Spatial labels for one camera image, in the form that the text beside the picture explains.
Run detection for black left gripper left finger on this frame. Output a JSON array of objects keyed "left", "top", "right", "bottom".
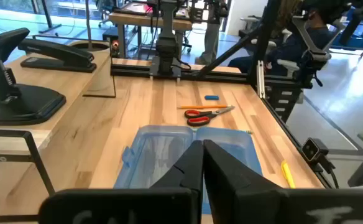
[{"left": 38, "top": 139, "right": 204, "bottom": 224}]

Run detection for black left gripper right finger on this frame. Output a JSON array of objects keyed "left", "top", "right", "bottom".
[{"left": 203, "top": 139, "right": 363, "bottom": 224}]

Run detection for blue translucent pencil box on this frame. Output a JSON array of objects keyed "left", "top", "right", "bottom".
[{"left": 113, "top": 124, "right": 263, "bottom": 215}]

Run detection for yellow highlighter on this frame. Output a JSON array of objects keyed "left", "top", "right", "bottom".
[{"left": 281, "top": 160, "right": 296, "bottom": 189}]

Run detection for red-handled scissors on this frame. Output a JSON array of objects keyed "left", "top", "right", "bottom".
[{"left": 184, "top": 105, "right": 236, "bottom": 127}]

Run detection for orange pencil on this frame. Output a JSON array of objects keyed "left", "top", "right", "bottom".
[{"left": 177, "top": 105, "right": 229, "bottom": 110}]

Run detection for white plant pot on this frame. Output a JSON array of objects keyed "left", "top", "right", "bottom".
[{"left": 68, "top": 39, "right": 116, "bottom": 97}]

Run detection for white office chair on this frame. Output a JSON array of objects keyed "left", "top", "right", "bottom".
[{"left": 239, "top": 16, "right": 298, "bottom": 76}]

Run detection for black computer tower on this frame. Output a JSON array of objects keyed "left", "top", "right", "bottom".
[{"left": 102, "top": 26, "right": 120, "bottom": 58}]

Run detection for wooden background table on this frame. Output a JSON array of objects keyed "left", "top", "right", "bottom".
[{"left": 108, "top": 1, "right": 193, "bottom": 58}]

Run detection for black pouch on shelf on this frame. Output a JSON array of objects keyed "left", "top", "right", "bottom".
[{"left": 0, "top": 27, "right": 67, "bottom": 126}]

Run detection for small black table camera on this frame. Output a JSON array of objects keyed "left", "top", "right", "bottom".
[{"left": 301, "top": 138, "right": 330, "bottom": 166}]

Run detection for black camera cable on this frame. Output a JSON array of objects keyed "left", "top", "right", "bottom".
[{"left": 319, "top": 155, "right": 340, "bottom": 189}]

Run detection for white metal bracket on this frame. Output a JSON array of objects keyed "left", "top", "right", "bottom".
[{"left": 256, "top": 60, "right": 265, "bottom": 99}]

